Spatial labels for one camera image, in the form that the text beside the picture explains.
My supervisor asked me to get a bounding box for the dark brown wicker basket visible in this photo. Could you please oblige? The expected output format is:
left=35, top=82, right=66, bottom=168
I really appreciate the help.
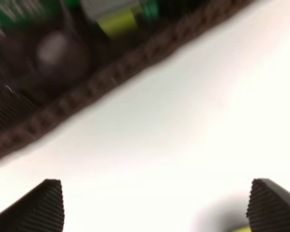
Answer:
left=0, top=0, right=250, bottom=160

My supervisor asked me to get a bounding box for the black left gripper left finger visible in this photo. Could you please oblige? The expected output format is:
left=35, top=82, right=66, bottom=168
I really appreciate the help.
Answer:
left=0, top=179, right=64, bottom=232

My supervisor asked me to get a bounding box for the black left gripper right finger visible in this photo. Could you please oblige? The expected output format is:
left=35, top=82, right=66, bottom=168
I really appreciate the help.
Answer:
left=246, top=178, right=290, bottom=232

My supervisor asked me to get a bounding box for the green blue toothpaste box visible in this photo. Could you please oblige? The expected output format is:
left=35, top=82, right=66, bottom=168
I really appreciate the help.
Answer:
left=0, top=0, right=160, bottom=37

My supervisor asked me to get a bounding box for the translucent pink plastic cup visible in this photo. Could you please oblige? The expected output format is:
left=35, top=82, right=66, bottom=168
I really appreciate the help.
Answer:
left=0, top=30, right=91, bottom=91

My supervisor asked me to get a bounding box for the halved avocado with pit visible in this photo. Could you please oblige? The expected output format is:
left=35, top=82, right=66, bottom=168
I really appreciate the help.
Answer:
left=228, top=225, right=251, bottom=232

